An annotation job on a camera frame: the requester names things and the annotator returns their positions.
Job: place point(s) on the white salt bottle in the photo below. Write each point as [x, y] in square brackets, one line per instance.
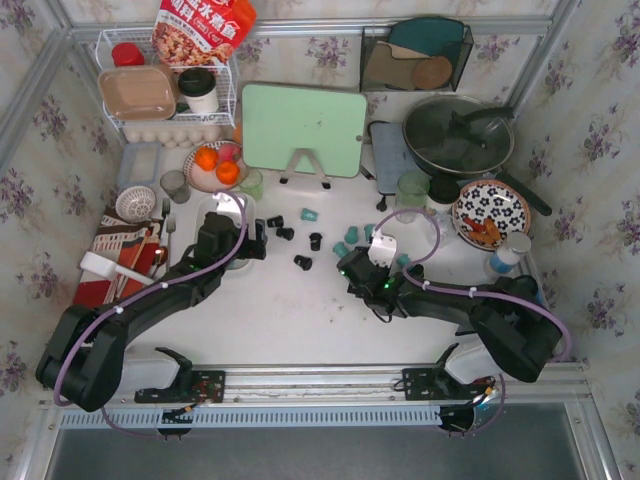
[508, 254]

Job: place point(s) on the green glass cup right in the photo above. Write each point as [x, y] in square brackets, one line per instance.
[411, 195]

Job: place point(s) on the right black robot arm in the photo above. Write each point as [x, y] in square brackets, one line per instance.
[508, 331]

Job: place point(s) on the dark fork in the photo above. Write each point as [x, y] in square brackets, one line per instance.
[165, 212]

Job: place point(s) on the orange tangerine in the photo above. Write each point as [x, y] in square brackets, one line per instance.
[228, 172]
[206, 158]

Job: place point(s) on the beige food container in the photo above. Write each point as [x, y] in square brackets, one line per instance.
[139, 93]

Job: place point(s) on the white spatula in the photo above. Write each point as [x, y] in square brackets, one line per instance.
[108, 269]

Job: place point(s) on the white lattice bowl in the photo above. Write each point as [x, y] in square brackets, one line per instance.
[135, 204]

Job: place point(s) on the metal cutting board stand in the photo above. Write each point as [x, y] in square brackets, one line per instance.
[304, 163]

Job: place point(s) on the silver fork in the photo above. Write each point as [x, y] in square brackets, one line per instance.
[170, 228]

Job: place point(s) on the egg carton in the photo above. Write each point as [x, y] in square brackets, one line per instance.
[173, 136]

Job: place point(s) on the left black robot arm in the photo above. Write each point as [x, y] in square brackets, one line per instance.
[83, 361]

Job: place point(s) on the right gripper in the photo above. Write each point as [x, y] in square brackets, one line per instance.
[350, 265]

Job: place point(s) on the green glass cup left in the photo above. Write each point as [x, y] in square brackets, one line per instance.
[252, 184]

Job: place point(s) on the orange tangerine right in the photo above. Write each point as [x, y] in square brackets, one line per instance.
[228, 172]

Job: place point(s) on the white wire rack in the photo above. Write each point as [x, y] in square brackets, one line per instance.
[226, 76]

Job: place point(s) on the green glass cup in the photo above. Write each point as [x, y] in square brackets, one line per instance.
[252, 184]
[411, 195]

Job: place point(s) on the green cutting board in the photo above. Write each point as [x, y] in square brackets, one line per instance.
[277, 121]

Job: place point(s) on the black frying pan with lid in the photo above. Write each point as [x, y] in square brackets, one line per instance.
[464, 138]

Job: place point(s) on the floral patterned plate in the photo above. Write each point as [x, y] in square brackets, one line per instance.
[487, 211]

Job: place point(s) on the teal coffee capsule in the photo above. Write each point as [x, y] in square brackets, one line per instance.
[369, 231]
[352, 235]
[340, 249]
[308, 215]
[403, 260]

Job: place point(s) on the clear plastic bottle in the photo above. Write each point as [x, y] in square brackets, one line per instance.
[447, 229]

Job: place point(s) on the cork round coaster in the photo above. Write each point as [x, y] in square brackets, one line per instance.
[432, 73]

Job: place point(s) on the pink fruit plate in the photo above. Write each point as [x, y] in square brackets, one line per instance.
[207, 181]

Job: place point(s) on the grey glass cup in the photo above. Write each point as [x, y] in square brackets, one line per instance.
[174, 184]

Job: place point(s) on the clear blue-rimmed container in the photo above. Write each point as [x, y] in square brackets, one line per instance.
[139, 165]

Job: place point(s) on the orange tangerine left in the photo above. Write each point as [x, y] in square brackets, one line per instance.
[206, 158]

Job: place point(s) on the black lidded jar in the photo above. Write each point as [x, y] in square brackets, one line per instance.
[442, 195]

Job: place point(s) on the blue grey cloth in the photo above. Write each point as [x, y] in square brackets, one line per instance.
[537, 295]

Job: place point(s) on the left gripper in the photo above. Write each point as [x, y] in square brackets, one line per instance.
[255, 245]

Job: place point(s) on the black coffee capsule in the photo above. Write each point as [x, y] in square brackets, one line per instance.
[315, 241]
[285, 233]
[275, 222]
[303, 262]

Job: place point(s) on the white storage basket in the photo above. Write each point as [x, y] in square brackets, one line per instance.
[220, 231]

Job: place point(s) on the white cup black lid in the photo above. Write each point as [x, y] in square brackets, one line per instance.
[198, 86]

